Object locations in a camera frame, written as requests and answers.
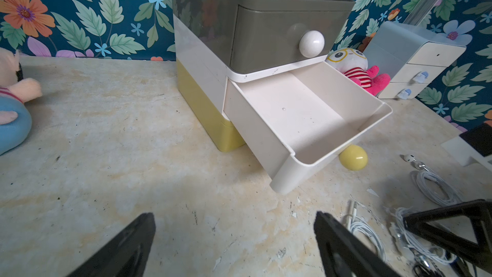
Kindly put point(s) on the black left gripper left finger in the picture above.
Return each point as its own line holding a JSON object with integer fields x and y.
{"x": 126, "y": 254}

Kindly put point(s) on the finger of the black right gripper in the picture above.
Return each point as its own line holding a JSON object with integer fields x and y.
{"x": 463, "y": 230}

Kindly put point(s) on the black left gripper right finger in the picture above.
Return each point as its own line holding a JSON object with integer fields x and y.
{"x": 343, "y": 254}

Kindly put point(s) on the white blue mini drawer cabinet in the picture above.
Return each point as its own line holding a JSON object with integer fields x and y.
{"x": 402, "y": 51}

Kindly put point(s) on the three-tier colored drawer cabinet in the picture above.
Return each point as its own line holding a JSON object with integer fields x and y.
{"x": 204, "y": 33}

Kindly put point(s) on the lower blue bird knob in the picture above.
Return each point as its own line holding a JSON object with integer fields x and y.
{"x": 404, "y": 94}

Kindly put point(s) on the blue bird knob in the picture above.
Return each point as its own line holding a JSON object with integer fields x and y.
{"x": 421, "y": 77}
{"x": 404, "y": 94}

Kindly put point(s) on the upper blue bird knob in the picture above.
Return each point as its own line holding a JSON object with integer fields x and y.
{"x": 421, "y": 77}

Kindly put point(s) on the pink pig plush toy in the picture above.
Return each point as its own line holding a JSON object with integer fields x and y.
{"x": 16, "y": 90}

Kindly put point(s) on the pink white plush toy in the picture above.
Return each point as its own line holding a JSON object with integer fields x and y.
{"x": 354, "y": 65}

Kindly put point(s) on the white wired earphones left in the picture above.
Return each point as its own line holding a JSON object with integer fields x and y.
{"x": 356, "y": 224}

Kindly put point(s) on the white wired earphones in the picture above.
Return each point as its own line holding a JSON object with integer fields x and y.
{"x": 413, "y": 248}
{"x": 356, "y": 224}
{"x": 431, "y": 185}

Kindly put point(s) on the white wired earphones middle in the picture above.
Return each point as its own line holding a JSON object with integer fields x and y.
{"x": 413, "y": 248}

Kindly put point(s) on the white wired earphones right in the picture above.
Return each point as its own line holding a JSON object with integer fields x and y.
{"x": 431, "y": 185}

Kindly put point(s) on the black wired earphones middle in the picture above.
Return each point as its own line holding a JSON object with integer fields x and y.
{"x": 423, "y": 268}

